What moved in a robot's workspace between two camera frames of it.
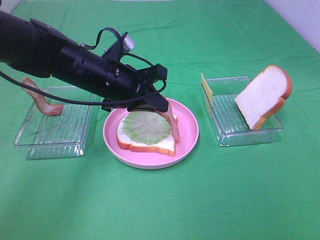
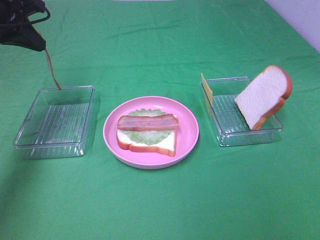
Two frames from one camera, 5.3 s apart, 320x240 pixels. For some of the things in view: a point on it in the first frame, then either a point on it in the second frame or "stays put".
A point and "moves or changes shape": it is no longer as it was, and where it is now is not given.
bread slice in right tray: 265,96 stays put
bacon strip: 174,122 -> 170,121
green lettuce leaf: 145,127 stays put
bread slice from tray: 125,142 stays put
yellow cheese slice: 207,88 stays put
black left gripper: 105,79 -> 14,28
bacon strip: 41,101 moves or changes shape
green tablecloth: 220,192 stays put
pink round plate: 189,131 stays put
